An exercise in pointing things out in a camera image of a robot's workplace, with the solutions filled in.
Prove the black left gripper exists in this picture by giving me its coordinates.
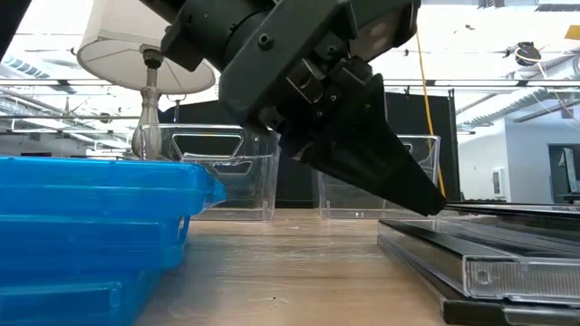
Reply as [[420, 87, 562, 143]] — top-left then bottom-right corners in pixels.
[[217, 0, 449, 217]]

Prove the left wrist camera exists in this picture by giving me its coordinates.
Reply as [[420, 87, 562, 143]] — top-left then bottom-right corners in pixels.
[[346, 0, 422, 62]]

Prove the white shade table lamp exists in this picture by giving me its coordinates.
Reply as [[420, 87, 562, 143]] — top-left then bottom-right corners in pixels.
[[75, 0, 218, 161]]

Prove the clear plastic bin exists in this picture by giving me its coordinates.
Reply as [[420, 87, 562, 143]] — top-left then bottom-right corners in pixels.
[[315, 134, 442, 221], [137, 123, 283, 222]]

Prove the black round ceiling fixture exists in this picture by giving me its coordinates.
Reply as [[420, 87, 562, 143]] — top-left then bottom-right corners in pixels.
[[503, 40, 544, 68]]

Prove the white wall box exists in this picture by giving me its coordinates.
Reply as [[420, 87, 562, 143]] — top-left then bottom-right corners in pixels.
[[491, 167, 507, 198]]

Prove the clear black jewel case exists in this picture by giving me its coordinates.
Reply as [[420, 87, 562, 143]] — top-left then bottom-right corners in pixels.
[[377, 218, 580, 307], [377, 235, 580, 326], [446, 208, 580, 254]]

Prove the yellow hanging cable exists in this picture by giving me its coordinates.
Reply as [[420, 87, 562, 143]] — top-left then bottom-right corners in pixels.
[[415, 31, 448, 198]]

